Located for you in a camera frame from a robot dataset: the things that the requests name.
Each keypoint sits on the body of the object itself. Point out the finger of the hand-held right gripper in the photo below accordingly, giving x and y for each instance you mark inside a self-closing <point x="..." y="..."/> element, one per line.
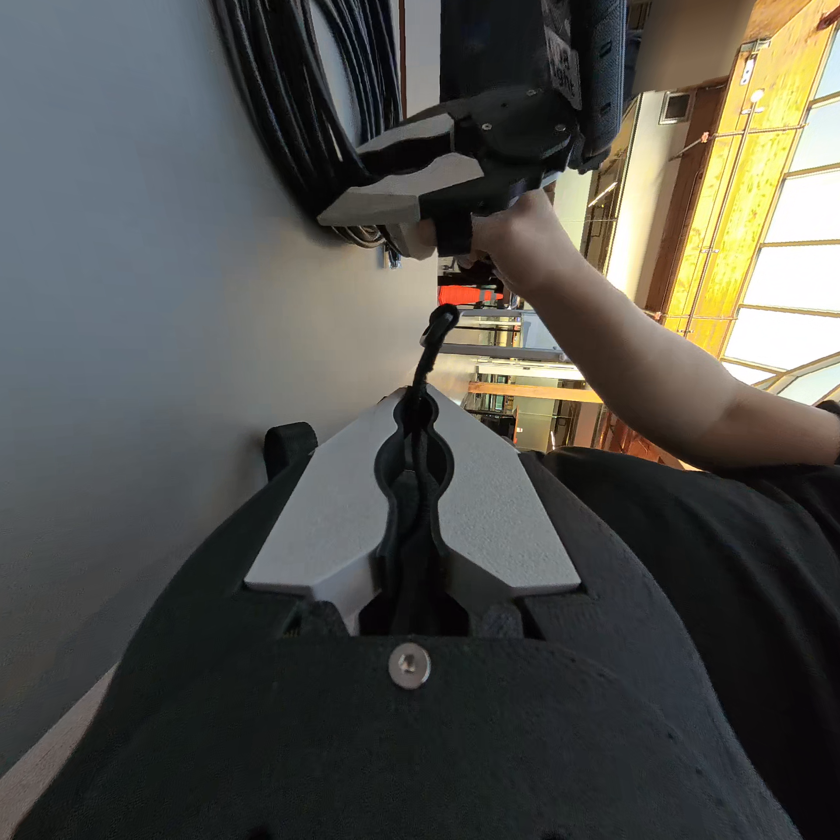
<point x="380" y="207"/>
<point x="420" y="128"/>

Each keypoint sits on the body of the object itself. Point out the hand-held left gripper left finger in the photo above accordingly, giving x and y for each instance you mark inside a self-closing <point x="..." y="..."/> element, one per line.
<point x="315" y="525"/>

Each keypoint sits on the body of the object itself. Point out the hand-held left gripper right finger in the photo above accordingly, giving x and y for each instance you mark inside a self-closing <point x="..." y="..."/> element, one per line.
<point x="512" y="525"/>

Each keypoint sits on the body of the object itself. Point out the person's right forearm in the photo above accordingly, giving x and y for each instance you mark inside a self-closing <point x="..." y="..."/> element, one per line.
<point x="656" y="374"/>

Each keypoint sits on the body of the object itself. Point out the grey desk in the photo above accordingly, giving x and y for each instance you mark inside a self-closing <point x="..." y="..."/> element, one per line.
<point x="131" y="262"/>

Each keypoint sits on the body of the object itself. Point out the person's right hand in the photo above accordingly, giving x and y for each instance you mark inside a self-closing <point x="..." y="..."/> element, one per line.
<point x="525" y="243"/>

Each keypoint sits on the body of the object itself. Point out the orange traffic cone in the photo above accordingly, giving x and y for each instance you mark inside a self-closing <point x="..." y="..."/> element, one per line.
<point x="459" y="295"/>

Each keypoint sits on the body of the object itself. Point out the person's dark clothing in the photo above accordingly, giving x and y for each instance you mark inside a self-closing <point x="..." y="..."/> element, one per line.
<point x="722" y="590"/>

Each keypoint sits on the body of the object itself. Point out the grey wall vent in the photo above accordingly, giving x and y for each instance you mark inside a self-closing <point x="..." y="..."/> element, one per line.
<point x="676" y="107"/>

